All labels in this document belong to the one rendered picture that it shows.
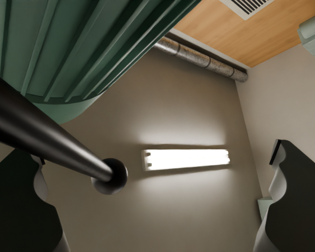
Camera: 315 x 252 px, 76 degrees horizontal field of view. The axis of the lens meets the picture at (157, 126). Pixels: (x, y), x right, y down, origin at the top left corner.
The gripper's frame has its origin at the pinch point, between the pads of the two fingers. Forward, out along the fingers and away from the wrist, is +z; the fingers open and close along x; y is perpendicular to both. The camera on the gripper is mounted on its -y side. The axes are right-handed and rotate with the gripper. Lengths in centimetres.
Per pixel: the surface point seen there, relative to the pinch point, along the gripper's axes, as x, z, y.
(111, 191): -4.1, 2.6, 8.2
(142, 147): -8, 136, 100
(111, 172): -3.8, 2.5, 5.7
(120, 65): -2.9, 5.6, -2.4
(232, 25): 85, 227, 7
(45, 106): -9.6, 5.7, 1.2
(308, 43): 138, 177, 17
